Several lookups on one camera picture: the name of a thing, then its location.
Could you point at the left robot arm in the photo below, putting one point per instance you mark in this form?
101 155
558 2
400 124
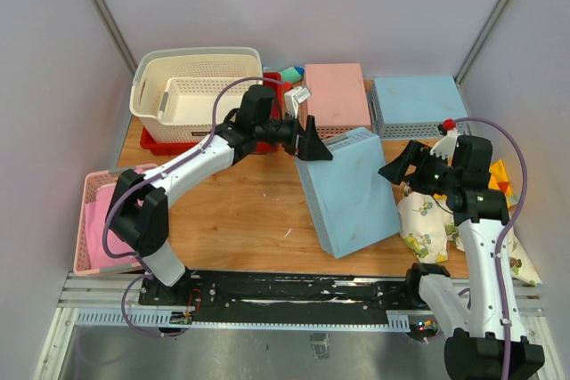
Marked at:
139 209

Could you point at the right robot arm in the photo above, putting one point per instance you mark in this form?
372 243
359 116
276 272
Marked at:
485 338

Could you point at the green blue soft toy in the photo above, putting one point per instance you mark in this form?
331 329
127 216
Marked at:
292 75

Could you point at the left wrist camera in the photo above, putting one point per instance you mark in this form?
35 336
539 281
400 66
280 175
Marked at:
293 99

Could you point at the pink basket with towels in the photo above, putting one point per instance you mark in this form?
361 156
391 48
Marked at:
84 228

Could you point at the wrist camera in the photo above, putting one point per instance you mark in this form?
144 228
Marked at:
445 147
293 99

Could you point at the small cream basket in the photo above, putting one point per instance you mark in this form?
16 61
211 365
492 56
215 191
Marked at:
190 100

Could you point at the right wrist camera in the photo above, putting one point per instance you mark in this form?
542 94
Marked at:
445 147

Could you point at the printed white yellow cloth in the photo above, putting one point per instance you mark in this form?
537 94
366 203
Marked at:
427 228

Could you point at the red tray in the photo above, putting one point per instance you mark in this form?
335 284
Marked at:
177 148

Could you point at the grey cable duct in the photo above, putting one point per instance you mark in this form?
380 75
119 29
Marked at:
170 321

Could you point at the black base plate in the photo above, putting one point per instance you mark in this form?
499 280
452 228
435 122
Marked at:
281 296

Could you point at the large cream basket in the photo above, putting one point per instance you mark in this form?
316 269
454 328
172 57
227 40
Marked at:
243 64

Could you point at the pink towel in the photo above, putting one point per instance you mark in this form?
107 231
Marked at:
98 220

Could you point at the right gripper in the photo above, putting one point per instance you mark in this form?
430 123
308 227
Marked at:
415 155

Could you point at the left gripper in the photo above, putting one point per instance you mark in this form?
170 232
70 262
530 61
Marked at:
311 148

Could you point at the blue perforated basket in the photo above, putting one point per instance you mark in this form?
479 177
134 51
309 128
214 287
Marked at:
351 205
411 108

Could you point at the pink perforated basket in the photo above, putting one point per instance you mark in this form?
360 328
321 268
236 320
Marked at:
338 98

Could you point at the aluminium frame rail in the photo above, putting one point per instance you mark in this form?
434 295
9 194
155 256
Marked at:
94 292

